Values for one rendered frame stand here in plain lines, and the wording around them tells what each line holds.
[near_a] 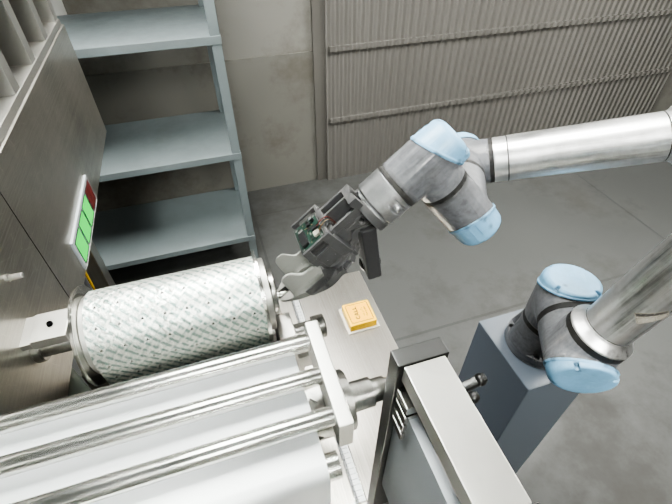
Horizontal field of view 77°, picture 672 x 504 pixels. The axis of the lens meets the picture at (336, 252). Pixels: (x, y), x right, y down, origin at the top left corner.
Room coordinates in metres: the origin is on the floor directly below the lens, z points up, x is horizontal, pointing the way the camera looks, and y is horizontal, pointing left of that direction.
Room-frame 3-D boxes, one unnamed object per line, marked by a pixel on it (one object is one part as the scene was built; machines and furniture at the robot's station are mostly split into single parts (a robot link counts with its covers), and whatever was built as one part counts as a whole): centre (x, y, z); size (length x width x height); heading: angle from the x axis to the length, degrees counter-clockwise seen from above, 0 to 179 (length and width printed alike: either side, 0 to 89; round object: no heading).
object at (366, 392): (0.23, -0.04, 1.34); 0.06 x 0.03 x 0.03; 108
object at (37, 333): (0.35, 0.40, 1.28); 0.06 x 0.05 x 0.02; 108
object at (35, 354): (0.36, 0.39, 1.25); 0.07 x 0.04 x 0.04; 108
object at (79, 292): (0.37, 0.36, 1.25); 0.15 x 0.01 x 0.15; 18
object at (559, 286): (0.59, -0.49, 1.07); 0.13 x 0.12 x 0.14; 169
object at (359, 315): (0.67, -0.06, 0.91); 0.07 x 0.07 x 0.02; 18
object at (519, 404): (0.60, -0.49, 0.45); 0.20 x 0.20 x 0.90; 18
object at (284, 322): (0.42, 0.07, 1.05); 0.06 x 0.05 x 0.31; 108
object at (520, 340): (0.60, -0.49, 0.95); 0.15 x 0.15 x 0.10
